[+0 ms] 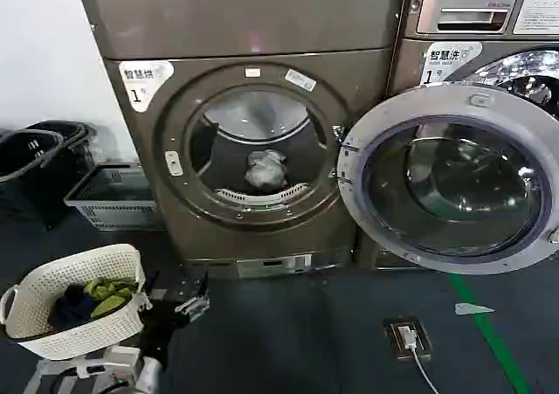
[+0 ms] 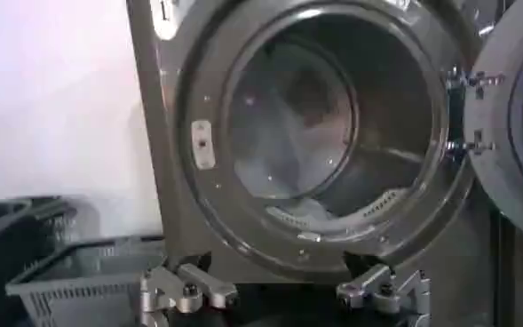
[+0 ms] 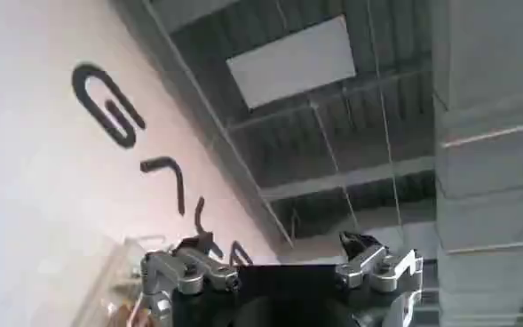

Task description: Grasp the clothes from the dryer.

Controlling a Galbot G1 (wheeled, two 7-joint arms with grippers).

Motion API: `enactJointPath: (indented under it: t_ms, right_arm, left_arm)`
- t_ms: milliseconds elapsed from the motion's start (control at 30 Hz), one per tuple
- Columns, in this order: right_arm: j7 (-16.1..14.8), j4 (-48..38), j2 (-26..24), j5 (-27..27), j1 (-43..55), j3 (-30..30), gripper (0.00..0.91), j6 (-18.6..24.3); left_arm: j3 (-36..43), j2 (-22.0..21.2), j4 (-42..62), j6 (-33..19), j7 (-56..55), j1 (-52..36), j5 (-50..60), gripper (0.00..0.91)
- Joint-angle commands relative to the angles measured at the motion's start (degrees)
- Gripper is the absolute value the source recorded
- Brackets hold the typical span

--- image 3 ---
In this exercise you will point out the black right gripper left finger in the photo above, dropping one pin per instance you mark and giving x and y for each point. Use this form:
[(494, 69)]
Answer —
[(189, 272)]

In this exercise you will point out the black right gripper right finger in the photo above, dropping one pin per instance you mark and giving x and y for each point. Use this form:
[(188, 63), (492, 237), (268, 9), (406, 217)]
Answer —
[(378, 266)]

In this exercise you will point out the clear acrylic box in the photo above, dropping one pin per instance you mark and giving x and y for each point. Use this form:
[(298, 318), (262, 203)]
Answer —
[(110, 284)]

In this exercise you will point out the white rectangular ceiling light panel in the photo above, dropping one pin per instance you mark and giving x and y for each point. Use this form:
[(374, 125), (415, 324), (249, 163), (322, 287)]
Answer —
[(292, 62)]

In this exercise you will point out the black wall letter A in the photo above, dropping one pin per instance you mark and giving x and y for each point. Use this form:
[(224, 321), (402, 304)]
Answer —
[(235, 253)]

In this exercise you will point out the black wall letter, thin stroke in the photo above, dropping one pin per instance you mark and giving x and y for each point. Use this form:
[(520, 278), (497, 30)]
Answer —
[(198, 213)]

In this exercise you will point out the black wall letter L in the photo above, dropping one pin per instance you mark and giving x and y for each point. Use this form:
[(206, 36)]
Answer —
[(179, 182)]

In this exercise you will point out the grey ventilation duct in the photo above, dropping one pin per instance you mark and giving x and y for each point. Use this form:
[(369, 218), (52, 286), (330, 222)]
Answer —
[(487, 155)]

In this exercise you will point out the black wall letter G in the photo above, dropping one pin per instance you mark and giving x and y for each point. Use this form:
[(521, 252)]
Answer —
[(118, 122)]

